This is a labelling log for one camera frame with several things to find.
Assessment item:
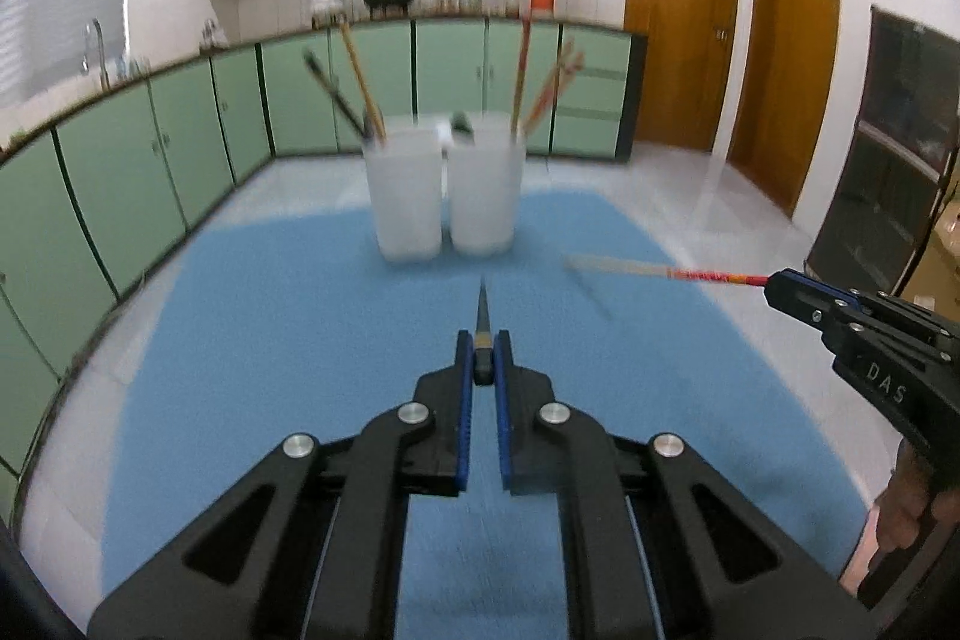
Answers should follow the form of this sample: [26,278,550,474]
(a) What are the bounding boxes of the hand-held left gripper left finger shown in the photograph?
[88,329,477,640]

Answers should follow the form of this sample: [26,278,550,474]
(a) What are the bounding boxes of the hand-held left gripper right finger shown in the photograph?
[491,329,878,640]

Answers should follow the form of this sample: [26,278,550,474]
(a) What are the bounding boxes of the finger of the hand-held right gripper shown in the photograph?
[765,269,863,348]
[781,269,893,311]

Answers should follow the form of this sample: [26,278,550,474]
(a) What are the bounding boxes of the black chopstick with silver band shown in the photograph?
[302,49,374,142]
[474,276,496,386]

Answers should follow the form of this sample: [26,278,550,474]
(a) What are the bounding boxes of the red orange striped chopstick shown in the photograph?
[564,254,772,290]
[525,51,587,137]

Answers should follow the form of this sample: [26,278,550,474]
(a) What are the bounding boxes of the white plastic container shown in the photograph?
[362,126,445,260]
[448,115,527,256]

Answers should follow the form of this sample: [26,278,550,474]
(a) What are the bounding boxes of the red floral wooden chopstick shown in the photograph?
[521,36,577,135]
[510,19,533,135]

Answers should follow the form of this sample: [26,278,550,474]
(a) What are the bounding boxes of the plain wooden chopstick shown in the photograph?
[339,21,389,146]

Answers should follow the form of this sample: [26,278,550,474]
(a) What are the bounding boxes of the person's right hand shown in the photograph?
[838,443,944,600]

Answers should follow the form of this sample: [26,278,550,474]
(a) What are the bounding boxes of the dark glass cabinet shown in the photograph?
[806,6,960,320]

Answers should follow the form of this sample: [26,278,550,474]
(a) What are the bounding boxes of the blue felt mat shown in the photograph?
[101,190,871,640]

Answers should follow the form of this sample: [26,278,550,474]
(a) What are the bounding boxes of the wooden single door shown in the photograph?
[727,0,839,218]

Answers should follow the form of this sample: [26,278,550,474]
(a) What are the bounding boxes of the green base cabinets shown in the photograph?
[0,17,650,483]

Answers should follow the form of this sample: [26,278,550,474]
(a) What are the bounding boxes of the metal faucet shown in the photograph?
[82,17,110,88]

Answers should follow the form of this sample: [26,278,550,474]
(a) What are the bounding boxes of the window blinds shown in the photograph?
[0,0,140,110]

